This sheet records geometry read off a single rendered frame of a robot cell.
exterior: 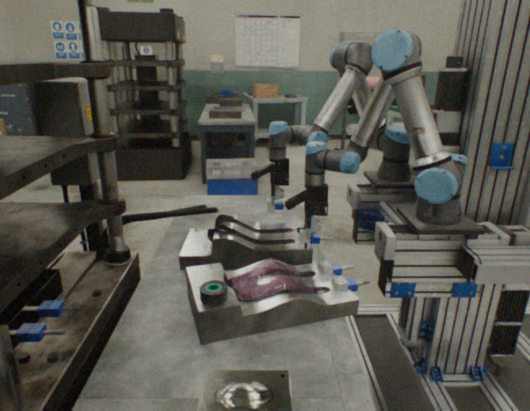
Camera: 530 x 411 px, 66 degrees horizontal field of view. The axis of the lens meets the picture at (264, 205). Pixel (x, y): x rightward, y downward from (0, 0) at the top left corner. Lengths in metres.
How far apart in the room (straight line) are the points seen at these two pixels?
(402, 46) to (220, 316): 0.92
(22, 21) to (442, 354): 8.04
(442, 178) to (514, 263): 0.40
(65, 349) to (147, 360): 0.25
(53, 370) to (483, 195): 1.54
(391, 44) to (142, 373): 1.13
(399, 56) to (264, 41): 6.70
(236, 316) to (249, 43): 6.98
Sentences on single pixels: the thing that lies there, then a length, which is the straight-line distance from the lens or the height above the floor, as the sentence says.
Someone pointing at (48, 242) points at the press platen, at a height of 1.04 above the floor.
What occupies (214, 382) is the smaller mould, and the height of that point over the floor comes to 0.87.
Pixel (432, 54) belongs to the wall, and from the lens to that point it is 8.79.
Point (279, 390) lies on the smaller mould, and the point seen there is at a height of 0.87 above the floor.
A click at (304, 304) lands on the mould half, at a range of 1.26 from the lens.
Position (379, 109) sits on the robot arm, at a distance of 1.49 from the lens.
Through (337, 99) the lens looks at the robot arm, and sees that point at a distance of 1.70.
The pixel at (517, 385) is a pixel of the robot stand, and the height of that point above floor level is 0.21.
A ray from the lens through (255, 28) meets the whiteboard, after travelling 7.92.
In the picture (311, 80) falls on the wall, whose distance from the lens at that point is 8.07.
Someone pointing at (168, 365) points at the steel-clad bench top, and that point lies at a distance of 1.18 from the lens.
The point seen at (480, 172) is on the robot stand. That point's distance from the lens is 1.72.
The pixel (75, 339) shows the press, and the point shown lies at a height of 0.78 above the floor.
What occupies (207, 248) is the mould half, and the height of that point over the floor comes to 0.86.
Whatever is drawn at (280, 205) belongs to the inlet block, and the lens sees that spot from 1.83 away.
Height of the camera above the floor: 1.57
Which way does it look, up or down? 20 degrees down
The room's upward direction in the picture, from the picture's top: 1 degrees clockwise
